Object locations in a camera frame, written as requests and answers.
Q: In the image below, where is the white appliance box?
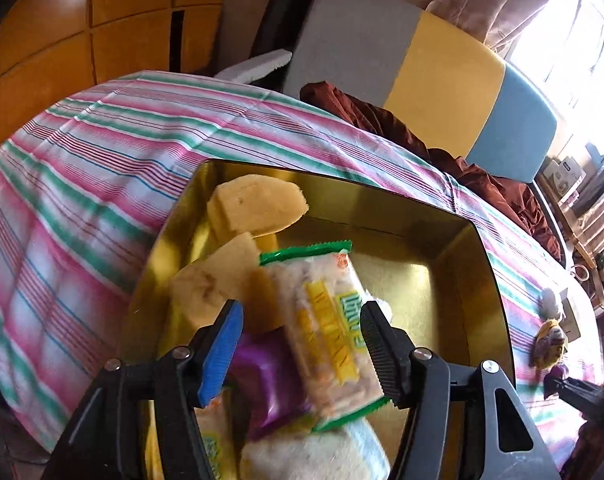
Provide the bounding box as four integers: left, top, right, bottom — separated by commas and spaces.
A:
542, 157, 588, 196

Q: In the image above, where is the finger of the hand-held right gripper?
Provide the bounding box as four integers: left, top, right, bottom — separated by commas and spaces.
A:
543, 376, 604, 413

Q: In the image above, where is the maroon blanket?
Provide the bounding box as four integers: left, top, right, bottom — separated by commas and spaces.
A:
299, 80, 563, 261

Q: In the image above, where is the large beige carton box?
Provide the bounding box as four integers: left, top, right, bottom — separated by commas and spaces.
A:
559, 287, 583, 341

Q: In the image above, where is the white plastic bag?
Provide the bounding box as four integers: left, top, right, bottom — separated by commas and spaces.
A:
239, 417, 392, 480

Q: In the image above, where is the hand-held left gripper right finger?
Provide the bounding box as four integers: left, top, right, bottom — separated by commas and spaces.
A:
359, 301, 563, 480

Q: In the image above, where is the wooden desk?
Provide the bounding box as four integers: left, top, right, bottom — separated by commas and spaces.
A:
552, 195, 600, 268

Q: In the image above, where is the black chair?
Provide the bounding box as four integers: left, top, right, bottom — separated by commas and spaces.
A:
252, 0, 328, 61

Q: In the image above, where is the orange sponge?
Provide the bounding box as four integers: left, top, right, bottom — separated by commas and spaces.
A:
244, 267, 288, 335

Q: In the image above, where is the white padded board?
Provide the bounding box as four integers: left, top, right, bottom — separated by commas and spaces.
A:
213, 49, 294, 85

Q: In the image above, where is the wooden wardrobe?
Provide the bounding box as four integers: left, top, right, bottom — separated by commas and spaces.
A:
0, 0, 233, 161

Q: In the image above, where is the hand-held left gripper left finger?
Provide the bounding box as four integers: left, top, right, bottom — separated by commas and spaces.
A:
42, 299, 245, 480

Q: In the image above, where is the blue yellow grey chair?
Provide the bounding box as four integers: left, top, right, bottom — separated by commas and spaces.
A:
282, 0, 558, 183

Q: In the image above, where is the large tan sponge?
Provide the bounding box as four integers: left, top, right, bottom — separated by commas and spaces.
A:
169, 232, 263, 341

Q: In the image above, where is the yellow spotted plush toy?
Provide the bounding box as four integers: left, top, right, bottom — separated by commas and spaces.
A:
529, 320, 570, 370

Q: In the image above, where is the beige window curtain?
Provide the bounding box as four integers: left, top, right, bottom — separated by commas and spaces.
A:
427, 0, 578, 56

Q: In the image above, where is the pink striped curtain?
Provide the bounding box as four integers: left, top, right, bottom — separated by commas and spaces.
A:
577, 175, 604, 256

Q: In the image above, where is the gold tin box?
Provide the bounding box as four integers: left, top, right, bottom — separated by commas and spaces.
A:
119, 159, 513, 480

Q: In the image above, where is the green white rice cracker packet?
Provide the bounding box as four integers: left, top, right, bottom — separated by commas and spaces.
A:
197, 390, 230, 480
258, 240, 388, 433

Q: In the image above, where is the thick tan sponge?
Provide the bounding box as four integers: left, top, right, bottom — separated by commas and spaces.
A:
207, 174, 310, 243

